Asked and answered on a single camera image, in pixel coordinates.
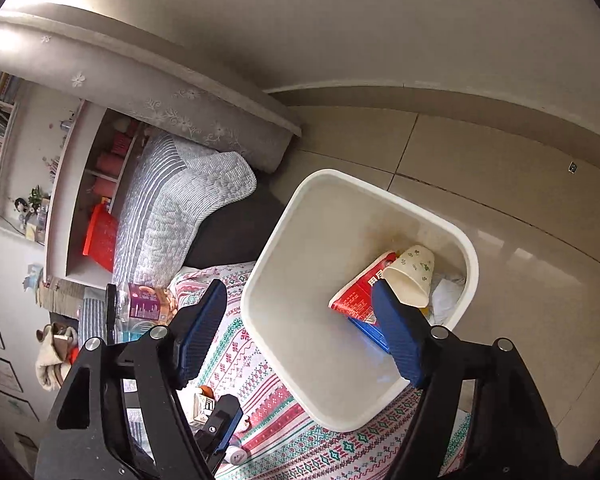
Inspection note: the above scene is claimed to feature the woven brown box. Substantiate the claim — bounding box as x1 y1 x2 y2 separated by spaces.
37 277 86 318

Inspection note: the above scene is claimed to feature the blue packet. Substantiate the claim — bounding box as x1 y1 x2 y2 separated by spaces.
347 315 393 356

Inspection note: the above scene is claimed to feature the white shelf unit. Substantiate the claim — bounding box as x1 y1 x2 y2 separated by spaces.
44 100 146 291

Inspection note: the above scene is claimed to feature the beige cloth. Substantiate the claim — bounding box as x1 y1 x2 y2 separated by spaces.
35 324 81 391

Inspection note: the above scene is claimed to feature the crumpled white tissue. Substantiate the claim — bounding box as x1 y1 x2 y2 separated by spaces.
427 275 467 328

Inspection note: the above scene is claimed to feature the plastic bottle with purple label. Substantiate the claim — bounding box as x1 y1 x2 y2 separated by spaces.
114 282 178 346

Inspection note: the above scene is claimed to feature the grey striped cloth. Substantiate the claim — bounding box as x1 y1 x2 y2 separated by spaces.
77 297 111 346

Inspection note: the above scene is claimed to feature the white plastic trash bin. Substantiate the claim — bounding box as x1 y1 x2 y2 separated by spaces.
240 169 480 433

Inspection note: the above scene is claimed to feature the grey embroidered headboard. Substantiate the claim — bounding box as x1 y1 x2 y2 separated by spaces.
0 2 303 173

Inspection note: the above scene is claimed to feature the paper cup with green print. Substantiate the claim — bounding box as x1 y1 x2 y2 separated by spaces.
382 245 436 309

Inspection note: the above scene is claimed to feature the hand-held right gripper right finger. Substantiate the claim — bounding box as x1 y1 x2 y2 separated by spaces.
371 279 568 480

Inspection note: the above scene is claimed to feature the small white carton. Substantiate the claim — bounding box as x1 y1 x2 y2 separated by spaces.
192 391 219 423

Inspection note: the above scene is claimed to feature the dark grey bed sheet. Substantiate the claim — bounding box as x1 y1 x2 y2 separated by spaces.
185 182 286 268

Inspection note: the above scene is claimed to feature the grey striped quilt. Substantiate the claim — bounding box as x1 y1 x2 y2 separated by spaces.
111 132 257 288

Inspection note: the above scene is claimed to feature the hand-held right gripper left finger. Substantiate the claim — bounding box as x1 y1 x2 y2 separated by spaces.
32 279 229 480

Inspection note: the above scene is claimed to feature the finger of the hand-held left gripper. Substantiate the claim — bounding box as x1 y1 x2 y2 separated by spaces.
195 394 244 476

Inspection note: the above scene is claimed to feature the red plastic basket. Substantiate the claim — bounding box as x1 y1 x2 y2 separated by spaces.
82 203 121 273

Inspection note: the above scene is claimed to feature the small green plant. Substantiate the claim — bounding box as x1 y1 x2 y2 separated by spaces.
27 185 51 211

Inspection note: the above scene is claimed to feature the red snack packet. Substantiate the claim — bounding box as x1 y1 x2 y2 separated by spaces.
328 251 398 323

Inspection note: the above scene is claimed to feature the patterned red and green blanket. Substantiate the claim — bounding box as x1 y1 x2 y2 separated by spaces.
167 260 473 480

